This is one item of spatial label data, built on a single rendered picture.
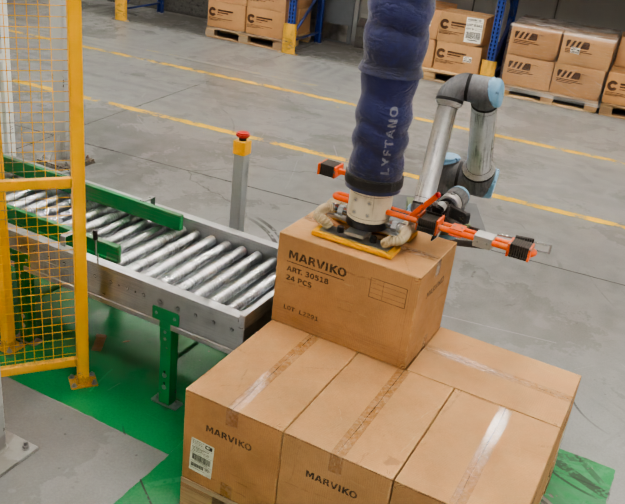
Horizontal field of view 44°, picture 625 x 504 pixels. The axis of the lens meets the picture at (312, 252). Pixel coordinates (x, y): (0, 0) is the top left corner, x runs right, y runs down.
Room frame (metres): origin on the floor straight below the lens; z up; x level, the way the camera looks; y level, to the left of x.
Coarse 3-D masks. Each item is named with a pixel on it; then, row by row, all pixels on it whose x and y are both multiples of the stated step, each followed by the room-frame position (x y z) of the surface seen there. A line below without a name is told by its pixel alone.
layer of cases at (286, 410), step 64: (192, 384) 2.27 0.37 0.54; (256, 384) 2.32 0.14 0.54; (320, 384) 2.36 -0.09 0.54; (384, 384) 2.41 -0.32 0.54; (448, 384) 2.46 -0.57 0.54; (512, 384) 2.51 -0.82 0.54; (576, 384) 2.56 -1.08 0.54; (192, 448) 2.22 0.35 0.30; (256, 448) 2.11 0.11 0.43; (320, 448) 2.01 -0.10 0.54; (384, 448) 2.05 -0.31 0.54; (448, 448) 2.09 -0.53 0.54; (512, 448) 2.13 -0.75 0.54
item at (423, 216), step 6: (420, 216) 2.73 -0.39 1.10; (426, 216) 2.75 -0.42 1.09; (432, 216) 2.76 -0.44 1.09; (438, 216) 2.76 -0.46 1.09; (444, 216) 2.75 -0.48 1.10; (420, 222) 2.70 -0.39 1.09; (426, 222) 2.69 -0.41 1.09; (432, 222) 2.68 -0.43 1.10; (438, 222) 2.68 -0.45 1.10; (420, 228) 2.70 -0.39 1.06; (426, 228) 2.69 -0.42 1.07; (432, 228) 2.69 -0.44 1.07; (432, 234) 2.68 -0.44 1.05
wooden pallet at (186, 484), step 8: (184, 480) 2.23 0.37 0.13; (184, 488) 2.23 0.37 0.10; (192, 488) 2.22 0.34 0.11; (200, 488) 2.20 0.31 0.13; (544, 488) 2.41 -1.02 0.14; (184, 496) 2.23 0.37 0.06; (192, 496) 2.22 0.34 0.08; (200, 496) 2.20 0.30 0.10; (208, 496) 2.19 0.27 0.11; (216, 496) 2.17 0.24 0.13
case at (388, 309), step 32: (288, 256) 2.76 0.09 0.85; (320, 256) 2.70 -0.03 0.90; (352, 256) 2.64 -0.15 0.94; (416, 256) 2.70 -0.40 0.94; (448, 256) 2.79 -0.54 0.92; (288, 288) 2.75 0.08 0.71; (320, 288) 2.69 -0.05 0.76; (352, 288) 2.63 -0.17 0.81; (384, 288) 2.58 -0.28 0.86; (416, 288) 2.52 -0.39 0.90; (288, 320) 2.74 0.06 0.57; (320, 320) 2.68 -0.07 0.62; (352, 320) 2.62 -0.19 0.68; (384, 320) 2.57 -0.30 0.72; (416, 320) 2.55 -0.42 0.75; (384, 352) 2.56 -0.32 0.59; (416, 352) 2.63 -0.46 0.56
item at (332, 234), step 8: (320, 224) 2.84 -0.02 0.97; (312, 232) 2.77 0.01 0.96; (320, 232) 2.76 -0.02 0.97; (328, 232) 2.76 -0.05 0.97; (336, 232) 2.77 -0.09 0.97; (336, 240) 2.73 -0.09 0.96; (344, 240) 2.72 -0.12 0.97; (352, 240) 2.72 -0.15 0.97; (360, 240) 2.72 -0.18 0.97; (368, 240) 2.73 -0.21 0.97; (376, 240) 2.72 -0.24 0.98; (360, 248) 2.69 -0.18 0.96; (368, 248) 2.68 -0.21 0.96; (376, 248) 2.68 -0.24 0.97; (384, 248) 2.68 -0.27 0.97; (392, 248) 2.70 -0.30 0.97; (400, 248) 2.72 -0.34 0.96; (384, 256) 2.65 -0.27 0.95; (392, 256) 2.65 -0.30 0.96
